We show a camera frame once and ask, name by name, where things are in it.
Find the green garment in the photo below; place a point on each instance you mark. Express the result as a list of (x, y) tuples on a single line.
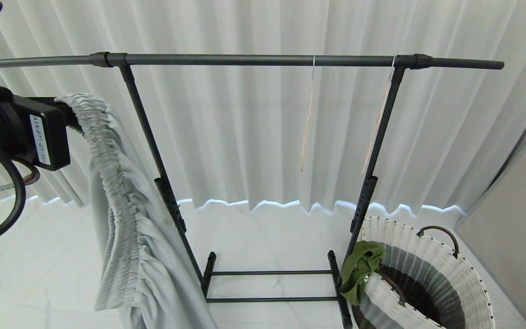
[(359, 269)]

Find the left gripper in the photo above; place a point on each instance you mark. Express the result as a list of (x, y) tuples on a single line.
[(60, 137)]

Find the white curtain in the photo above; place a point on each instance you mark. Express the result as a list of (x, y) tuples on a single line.
[(244, 128)]

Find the black clothes rack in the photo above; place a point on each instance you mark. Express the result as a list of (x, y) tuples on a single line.
[(244, 60)]

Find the pink clothes hanger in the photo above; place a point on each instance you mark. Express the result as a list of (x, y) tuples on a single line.
[(378, 123), (309, 105)]

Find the pale grey shorts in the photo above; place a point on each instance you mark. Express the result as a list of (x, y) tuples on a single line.
[(121, 205)]

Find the white laundry basket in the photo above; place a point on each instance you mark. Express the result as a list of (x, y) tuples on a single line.
[(450, 283)]

